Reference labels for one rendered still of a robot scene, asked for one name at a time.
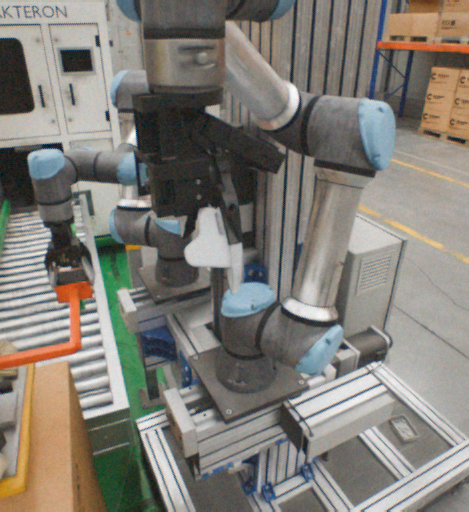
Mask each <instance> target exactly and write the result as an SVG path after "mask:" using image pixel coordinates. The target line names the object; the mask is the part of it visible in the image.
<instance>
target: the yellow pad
mask: <svg viewBox="0 0 469 512"><path fill-rule="evenodd" d="M18 367H19V369H18V371H19V372H18V373H17V374H18V375H13V376H0V395H1V394H5V393H9V392H13V391H15V392H17V393H18V404H17V411H16V414H17V419H16V424H14V425H10V426H6V427H2V428H0V454H2V455H4V456H5V457H6V459H7V466H6V468H5V469H6V470H5V472H4V473H3V476H2V478H1V479H0V499H1V498H4V497H7V496H11V495H14V494H17V493H19V494H20V493H24V492H25V491H26V485H27V475H28V463H29V457H28V452H29V441H30V431H31V420H32V408H33V397H34V394H33V386H34V375H35V363H32V364H27V365H23V366H18ZM0 372H1V371H0Z"/></svg>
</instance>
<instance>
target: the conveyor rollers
mask: <svg viewBox="0 0 469 512"><path fill-rule="evenodd" d="M73 208H74V216H75V224H76V228H82V226H83V222H82V216H81V210H80V204H79V205H73ZM50 238H52V236H51V233H50V229H47V228H45V227H44V226H43V220H42V219H41V217H40V213H39V211H31V212H23V213H15V214H10V216H9V220H8V226H7V230H6V234H5V238H4V243H3V248H2V252H1V256H0V332H1V333H0V339H1V341H4V340H5V341H6V342H11V343H12V344H13V345H15V346H16V347H17V348H18V351H19V352H20V351H25V350H29V349H34V348H38V347H42V346H47V345H51V344H56V343H61V342H65V341H70V330H69V329H70V302H66V303H59V304H58V301H57V297H56V293H54V292H53V291H52V289H51V286H50V284H49V280H48V276H47V270H46V268H45V264H44V258H45V254H46V252H47V247H48V241H51V240H50ZM91 287H92V292H93V298H87V299H84V300H85V309H83V310H80V323H81V338H83V337H88V336H93V335H97V334H100V333H101V331H100V330H101V327H100V326H99V323H98V322H99V316H98V313H97V309H98V308H97V306H96V299H95V293H94V288H93V286H92V284H91ZM92 313H94V314H92ZM87 314H89V315H87ZM82 315H83V316H82ZM68 318H69V319H68ZM63 319H64V320H63ZM57 320H58V321H57ZM53 321H54V322H53ZM48 322H49V323H48ZM43 323H44V324H43ZM93 323H96V325H93ZM38 324H40V325H38ZM88 324H90V325H91V326H88ZM34 325H35V326H34ZM29 326H30V327H29ZM83 326H87V327H83ZM24 327H25V328H24ZM19 328H20V329H19ZM14 329H15V330H14ZM9 330H10V331H9ZM65 330H67V331H65ZM4 331H6V332H4ZM60 331H63V332H60ZM55 332H58V333H55ZM50 333H53V334H50ZM45 334H48V335H45ZM41 335H44V336H41ZM36 336H39V337H36ZM32 337H35V338H32ZM27 338H30V339H27ZM23 339H25V340H23ZM18 340H21V341H18ZM13 341H16V342H13ZM102 341H103V339H102V338H101V335H97V336H93V337H88V338H83V339H81V344H82V348H81V349H80V350H77V352H78V351H83V350H88V349H92V348H96V347H100V346H103V343H102ZM65 343H66V342H65ZM61 344H62V343H61ZM104 354H105V352H104V351H103V348H98V349H94V350H90V351H85V352H80V353H76V354H74V355H69V356H64V357H60V358H55V359H51V360H46V361H41V362H37V363H35V367H39V366H43V365H47V364H53V363H57V362H61V361H66V360H68V361H69V365H70V366H74V365H78V364H83V363H87V362H91V361H95V360H99V359H103V358H105V356H104ZM107 368H108V364H107V363H106V361H104V360H103V361H99V362H95V363H91V364H87V365H83V366H78V367H74V368H70V369H71V373H72V377H73V381H74V380H79V379H83V378H87V377H91V376H95V375H99V374H102V373H107V372H108V370H107ZM75 385H76V389H77V393H78V395H81V394H84V393H88V392H92V391H95V390H99V389H104V388H108V387H110V379H109V377H108V375H106V376H101V377H97V378H94V379H90V380H86V381H82V382H78V383H75ZM112 399H113V396H112V395H111V392H110V391H109V392H105V393H102V394H97V395H94V396H90V397H86V398H83V399H79V401H80V405H81V409H82V412H84V411H87V410H91V409H94V408H99V407H102V406H106V405H110V404H112V403H113V401H112Z"/></svg>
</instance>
